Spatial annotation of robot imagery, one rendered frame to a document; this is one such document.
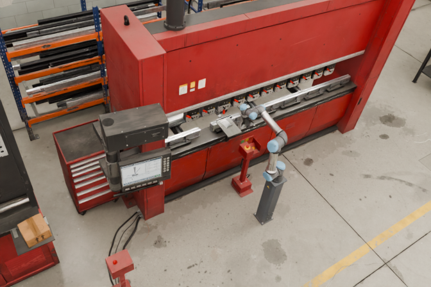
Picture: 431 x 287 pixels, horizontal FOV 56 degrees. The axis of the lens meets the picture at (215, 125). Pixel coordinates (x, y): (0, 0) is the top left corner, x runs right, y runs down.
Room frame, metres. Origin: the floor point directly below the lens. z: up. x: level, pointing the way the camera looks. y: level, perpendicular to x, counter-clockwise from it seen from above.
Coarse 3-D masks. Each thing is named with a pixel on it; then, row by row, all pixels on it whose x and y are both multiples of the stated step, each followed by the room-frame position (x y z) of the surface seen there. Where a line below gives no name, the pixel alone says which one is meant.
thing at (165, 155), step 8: (144, 152) 2.24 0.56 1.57; (152, 152) 2.25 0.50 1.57; (160, 152) 2.24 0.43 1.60; (168, 152) 2.25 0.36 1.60; (120, 160) 2.13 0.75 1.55; (128, 160) 2.11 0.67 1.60; (136, 160) 2.12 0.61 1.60; (144, 160) 2.14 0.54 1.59; (168, 160) 2.24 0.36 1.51; (120, 168) 2.04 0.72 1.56; (168, 168) 2.24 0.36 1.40; (120, 176) 2.04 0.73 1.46; (160, 176) 2.20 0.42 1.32; (168, 176) 2.24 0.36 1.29; (128, 184) 2.07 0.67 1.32; (136, 184) 2.10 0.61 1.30; (144, 184) 2.13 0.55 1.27
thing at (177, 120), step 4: (272, 92) 4.14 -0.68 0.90; (260, 96) 4.02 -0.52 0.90; (176, 116) 3.35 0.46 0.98; (180, 116) 3.36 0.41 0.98; (200, 116) 3.49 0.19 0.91; (172, 120) 3.27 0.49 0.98; (176, 120) 3.30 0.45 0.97; (180, 120) 3.32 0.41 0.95; (184, 120) 3.36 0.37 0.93; (172, 124) 3.26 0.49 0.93; (176, 124) 3.30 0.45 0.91
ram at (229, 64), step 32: (384, 0) 4.64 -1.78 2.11; (256, 32) 3.51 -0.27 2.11; (288, 32) 3.77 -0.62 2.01; (320, 32) 4.07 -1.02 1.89; (352, 32) 4.41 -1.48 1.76; (192, 64) 3.08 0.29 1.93; (224, 64) 3.31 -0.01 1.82; (256, 64) 3.56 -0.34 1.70; (288, 64) 3.85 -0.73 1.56; (192, 96) 3.10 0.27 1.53
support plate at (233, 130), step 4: (220, 120) 3.36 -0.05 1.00; (228, 120) 3.38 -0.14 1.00; (220, 124) 3.30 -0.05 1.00; (224, 128) 3.25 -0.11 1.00; (228, 128) 3.25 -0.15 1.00; (232, 128) 3.26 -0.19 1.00; (236, 128) 3.27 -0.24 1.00; (224, 132) 3.19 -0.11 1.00; (228, 132) 3.19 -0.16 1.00; (232, 132) 3.20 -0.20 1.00; (236, 132) 3.21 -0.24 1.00; (240, 132) 3.22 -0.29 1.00; (228, 136) 3.12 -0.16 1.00
